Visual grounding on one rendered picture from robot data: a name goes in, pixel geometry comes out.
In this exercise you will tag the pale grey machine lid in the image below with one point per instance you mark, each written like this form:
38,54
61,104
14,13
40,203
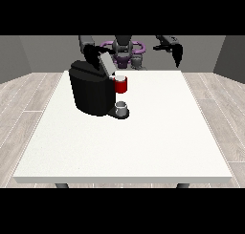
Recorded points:
107,64

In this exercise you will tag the black coffee machine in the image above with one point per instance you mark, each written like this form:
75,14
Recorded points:
89,91

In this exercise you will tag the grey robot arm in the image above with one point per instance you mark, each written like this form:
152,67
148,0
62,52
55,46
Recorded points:
168,39
86,41

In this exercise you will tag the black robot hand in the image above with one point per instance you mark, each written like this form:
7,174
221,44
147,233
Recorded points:
177,53
92,55

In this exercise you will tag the small grey cup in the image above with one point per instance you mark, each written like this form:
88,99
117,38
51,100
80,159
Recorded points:
121,109

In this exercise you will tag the red pod holder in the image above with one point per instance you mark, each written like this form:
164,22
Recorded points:
121,86

